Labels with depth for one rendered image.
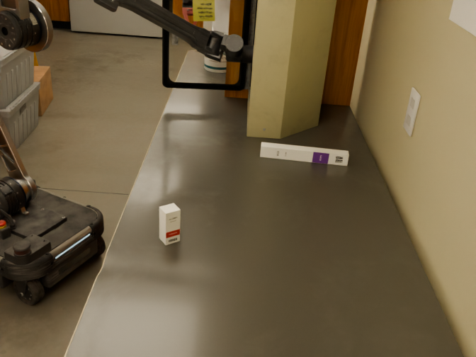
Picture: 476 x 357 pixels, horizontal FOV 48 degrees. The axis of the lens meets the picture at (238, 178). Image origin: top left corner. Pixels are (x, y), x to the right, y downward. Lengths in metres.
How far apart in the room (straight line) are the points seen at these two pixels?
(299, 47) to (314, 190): 0.47
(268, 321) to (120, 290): 0.30
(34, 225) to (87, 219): 0.24
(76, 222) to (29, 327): 0.51
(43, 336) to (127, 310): 1.37
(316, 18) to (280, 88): 0.24
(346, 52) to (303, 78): 0.36
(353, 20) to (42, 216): 1.62
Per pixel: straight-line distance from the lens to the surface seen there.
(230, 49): 1.72
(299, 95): 1.78
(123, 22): 6.81
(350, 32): 2.07
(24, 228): 2.58
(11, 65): 3.78
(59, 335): 2.40
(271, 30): 1.66
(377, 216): 1.42
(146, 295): 1.09
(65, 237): 2.52
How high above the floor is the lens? 1.65
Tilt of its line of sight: 28 degrees down
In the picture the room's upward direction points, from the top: 4 degrees clockwise
